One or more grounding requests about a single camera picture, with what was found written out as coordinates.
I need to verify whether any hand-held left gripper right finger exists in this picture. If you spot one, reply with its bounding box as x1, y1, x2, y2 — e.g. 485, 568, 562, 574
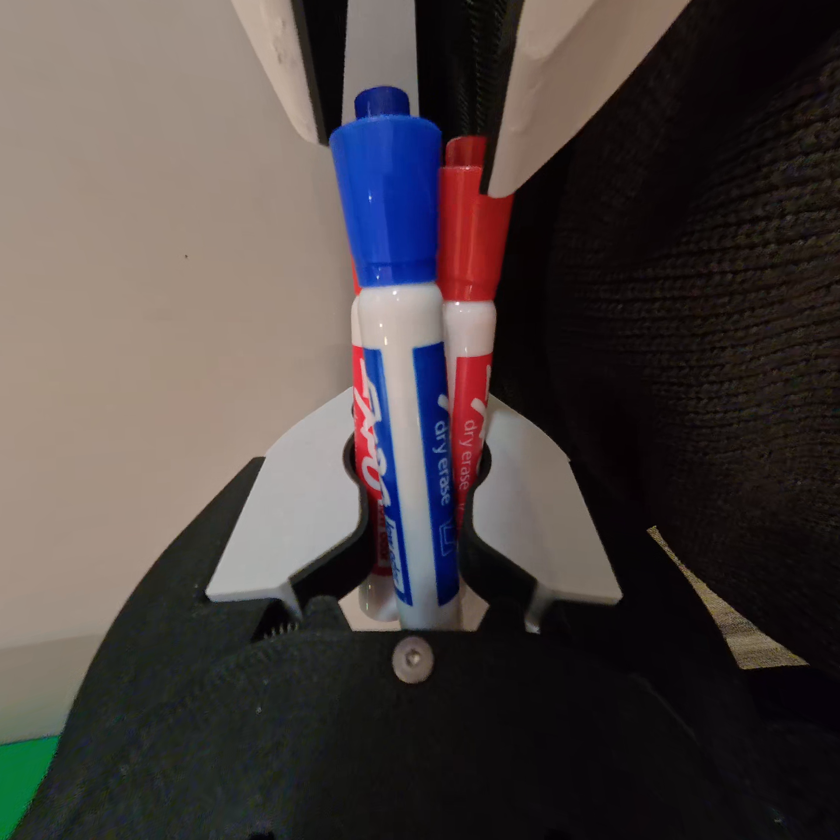
459, 397, 623, 634

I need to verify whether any blue dry erase marker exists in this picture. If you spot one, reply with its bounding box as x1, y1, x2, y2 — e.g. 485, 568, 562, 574
329, 84, 463, 632

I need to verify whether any green plastic box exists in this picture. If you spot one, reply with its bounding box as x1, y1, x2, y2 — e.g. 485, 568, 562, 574
0, 735, 61, 840

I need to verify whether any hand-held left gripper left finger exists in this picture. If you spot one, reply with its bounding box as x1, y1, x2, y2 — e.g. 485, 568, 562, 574
205, 387, 371, 621

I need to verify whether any person's dark knit sweater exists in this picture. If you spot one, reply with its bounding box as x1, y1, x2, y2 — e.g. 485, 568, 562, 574
489, 0, 840, 840

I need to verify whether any red dry erase marker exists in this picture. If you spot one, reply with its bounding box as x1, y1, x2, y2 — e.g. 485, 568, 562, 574
436, 134, 516, 532
350, 256, 403, 621

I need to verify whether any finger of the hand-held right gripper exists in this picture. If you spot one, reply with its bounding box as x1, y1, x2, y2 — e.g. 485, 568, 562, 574
453, 0, 693, 196
231, 0, 343, 147

